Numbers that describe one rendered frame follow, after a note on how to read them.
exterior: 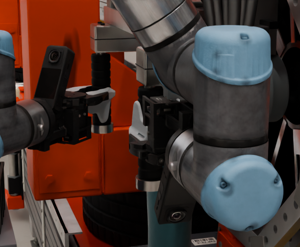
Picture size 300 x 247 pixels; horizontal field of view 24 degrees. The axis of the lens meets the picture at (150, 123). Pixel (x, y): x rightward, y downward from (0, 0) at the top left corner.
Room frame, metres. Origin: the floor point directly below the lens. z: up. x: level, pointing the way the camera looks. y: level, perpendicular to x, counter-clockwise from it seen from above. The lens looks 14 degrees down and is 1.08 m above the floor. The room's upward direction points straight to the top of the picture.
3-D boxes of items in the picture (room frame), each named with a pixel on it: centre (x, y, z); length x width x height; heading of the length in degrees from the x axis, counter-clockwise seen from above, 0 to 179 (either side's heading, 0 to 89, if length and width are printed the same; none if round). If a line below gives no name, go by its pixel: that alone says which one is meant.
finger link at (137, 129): (0.94, 0.02, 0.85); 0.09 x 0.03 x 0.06; 24
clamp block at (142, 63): (0.99, -0.03, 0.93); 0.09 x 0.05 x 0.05; 106
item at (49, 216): (2.86, 0.51, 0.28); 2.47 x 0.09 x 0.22; 16
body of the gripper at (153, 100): (0.84, -0.04, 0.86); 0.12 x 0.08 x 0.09; 16
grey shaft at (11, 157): (2.76, 0.55, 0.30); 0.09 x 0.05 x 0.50; 16
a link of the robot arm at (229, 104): (0.71, -0.08, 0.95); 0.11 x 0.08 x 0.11; 14
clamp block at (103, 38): (1.32, 0.06, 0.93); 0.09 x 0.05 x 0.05; 106
